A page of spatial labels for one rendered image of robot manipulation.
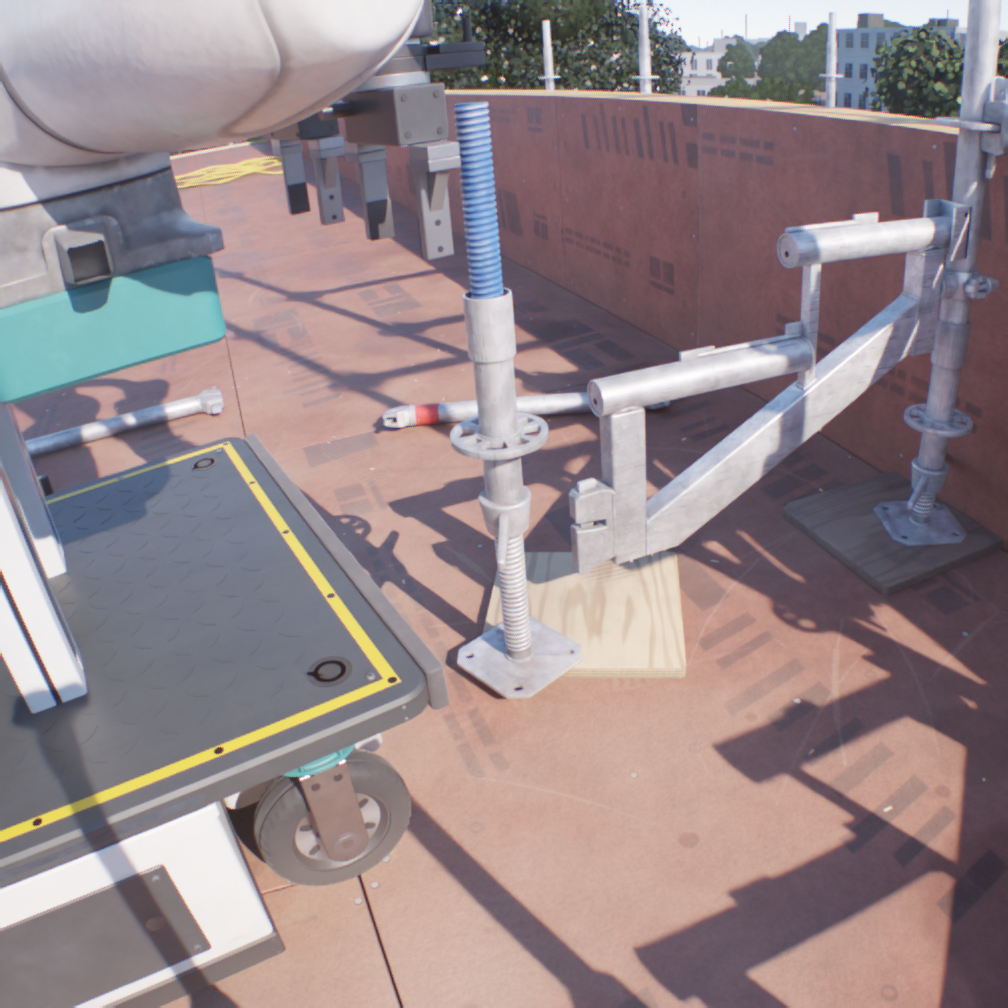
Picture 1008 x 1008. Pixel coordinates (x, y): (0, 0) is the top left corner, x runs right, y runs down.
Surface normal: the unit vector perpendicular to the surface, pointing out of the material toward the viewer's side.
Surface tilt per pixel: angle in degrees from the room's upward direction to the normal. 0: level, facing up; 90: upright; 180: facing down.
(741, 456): 90
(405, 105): 90
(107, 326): 90
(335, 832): 90
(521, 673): 0
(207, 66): 129
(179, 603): 0
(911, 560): 0
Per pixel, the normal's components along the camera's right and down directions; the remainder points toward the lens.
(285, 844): 0.58, 0.40
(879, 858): -0.07, -0.86
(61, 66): -0.50, 0.75
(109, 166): 0.80, 0.28
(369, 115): -0.85, 0.32
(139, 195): 0.90, 0.08
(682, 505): 0.37, 0.45
